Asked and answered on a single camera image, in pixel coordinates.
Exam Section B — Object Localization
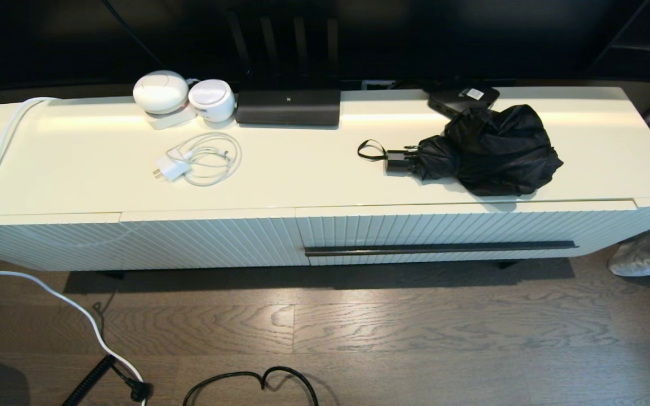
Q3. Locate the white ribbed drawer with handle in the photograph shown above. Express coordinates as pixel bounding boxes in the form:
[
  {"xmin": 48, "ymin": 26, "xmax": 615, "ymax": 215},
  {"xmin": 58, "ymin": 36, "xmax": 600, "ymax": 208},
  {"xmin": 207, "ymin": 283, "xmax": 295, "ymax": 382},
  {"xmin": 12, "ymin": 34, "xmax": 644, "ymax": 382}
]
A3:
[{"xmin": 295, "ymin": 198, "xmax": 639, "ymax": 267}]

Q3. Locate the black drawer handle bar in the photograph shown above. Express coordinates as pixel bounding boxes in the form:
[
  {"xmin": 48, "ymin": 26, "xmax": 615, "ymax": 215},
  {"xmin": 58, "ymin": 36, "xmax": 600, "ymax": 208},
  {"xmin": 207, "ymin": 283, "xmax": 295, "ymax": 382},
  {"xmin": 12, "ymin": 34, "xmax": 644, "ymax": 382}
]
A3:
[{"xmin": 304, "ymin": 241, "xmax": 579, "ymax": 257}]

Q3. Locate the black folding umbrella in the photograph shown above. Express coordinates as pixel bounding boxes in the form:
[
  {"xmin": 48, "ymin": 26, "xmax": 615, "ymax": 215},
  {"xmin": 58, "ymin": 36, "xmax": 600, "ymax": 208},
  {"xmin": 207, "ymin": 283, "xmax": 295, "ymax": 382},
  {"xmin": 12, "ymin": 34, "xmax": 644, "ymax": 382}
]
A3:
[{"xmin": 357, "ymin": 104, "xmax": 565, "ymax": 198}]

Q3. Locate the white ribbed TV cabinet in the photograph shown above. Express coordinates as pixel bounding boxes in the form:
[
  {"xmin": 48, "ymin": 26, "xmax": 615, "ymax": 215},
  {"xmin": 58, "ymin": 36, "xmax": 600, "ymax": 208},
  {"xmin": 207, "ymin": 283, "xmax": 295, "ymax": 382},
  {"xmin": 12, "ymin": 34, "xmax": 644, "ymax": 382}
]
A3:
[{"xmin": 0, "ymin": 85, "xmax": 650, "ymax": 272}]

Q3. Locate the white plug adapter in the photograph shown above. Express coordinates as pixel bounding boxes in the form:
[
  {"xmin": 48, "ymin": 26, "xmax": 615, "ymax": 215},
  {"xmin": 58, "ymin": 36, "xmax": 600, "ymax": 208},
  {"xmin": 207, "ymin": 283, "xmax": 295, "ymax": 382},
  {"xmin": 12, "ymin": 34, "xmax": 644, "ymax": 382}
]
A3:
[{"xmin": 153, "ymin": 156, "xmax": 191, "ymax": 182}]

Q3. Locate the large white dome device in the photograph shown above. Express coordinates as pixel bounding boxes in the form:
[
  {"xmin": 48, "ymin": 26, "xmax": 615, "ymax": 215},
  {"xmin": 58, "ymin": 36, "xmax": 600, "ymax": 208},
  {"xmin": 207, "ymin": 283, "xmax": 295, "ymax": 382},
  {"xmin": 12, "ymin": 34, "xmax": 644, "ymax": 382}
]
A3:
[{"xmin": 133, "ymin": 70, "xmax": 197, "ymax": 131}]

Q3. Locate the small white round device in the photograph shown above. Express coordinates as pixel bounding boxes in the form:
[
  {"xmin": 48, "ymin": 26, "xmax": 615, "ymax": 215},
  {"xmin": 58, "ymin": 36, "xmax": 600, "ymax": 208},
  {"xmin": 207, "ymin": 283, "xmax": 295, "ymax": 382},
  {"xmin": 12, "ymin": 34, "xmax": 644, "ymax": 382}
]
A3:
[{"xmin": 188, "ymin": 79, "xmax": 237, "ymax": 123}]

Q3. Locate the black power plug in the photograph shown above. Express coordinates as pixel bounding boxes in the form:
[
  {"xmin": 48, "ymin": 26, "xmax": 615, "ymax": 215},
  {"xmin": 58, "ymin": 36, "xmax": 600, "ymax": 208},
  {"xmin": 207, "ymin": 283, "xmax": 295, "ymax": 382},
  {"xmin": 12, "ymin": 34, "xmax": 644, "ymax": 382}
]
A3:
[{"xmin": 112, "ymin": 361, "xmax": 153, "ymax": 402}]

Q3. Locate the black router with antennas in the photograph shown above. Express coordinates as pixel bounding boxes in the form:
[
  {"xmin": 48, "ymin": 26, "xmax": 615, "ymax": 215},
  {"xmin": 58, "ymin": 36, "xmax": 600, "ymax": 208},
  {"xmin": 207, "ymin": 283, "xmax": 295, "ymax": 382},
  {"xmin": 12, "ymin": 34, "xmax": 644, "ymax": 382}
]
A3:
[{"xmin": 226, "ymin": 11, "xmax": 341, "ymax": 127}]

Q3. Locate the black set-top box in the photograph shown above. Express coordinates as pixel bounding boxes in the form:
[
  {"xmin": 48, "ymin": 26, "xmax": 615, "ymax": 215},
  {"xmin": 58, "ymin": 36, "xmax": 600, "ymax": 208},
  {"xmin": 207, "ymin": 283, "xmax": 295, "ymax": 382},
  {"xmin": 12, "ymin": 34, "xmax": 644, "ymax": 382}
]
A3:
[{"xmin": 427, "ymin": 85, "xmax": 500, "ymax": 117}]

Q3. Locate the grey fabric heap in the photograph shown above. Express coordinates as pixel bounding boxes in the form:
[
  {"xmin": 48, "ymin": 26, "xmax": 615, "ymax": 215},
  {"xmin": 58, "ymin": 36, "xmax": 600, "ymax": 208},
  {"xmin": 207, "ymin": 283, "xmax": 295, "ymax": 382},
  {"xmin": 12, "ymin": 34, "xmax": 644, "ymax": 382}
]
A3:
[{"xmin": 608, "ymin": 217, "xmax": 650, "ymax": 283}]

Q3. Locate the thick white power cable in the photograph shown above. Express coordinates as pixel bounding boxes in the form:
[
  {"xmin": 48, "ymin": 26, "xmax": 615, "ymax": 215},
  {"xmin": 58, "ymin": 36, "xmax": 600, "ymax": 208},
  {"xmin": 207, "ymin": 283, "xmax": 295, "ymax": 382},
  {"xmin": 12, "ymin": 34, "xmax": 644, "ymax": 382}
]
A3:
[{"xmin": 0, "ymin": 96, "xmax": 151, "ymax": 406}]

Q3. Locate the thin white charging cable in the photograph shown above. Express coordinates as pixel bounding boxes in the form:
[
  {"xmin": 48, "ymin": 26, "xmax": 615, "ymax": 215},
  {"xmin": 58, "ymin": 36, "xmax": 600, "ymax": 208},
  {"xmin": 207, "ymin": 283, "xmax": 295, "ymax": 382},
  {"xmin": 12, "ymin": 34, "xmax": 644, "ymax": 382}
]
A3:
[{"xmin": 166, "ymin": 132, "xmax": 243, "ymax": 187}]

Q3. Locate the black coiled cable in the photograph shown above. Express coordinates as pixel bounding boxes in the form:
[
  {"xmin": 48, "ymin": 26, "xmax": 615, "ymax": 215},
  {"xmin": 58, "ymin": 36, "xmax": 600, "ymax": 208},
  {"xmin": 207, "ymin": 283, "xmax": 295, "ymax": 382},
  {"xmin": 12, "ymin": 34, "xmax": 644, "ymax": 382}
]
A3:
[{"xmin": 61, "ymin": 354, "xmax": 117, "ymax": 406}]

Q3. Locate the black power cable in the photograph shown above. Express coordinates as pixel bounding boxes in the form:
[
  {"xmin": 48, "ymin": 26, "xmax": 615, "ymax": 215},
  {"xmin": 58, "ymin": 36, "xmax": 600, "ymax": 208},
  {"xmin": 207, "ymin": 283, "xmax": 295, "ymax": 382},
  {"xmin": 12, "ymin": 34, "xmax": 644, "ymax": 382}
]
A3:
[{"xmin": 183, "ymin": 366, "xmax": 320, "ymax": 406}]

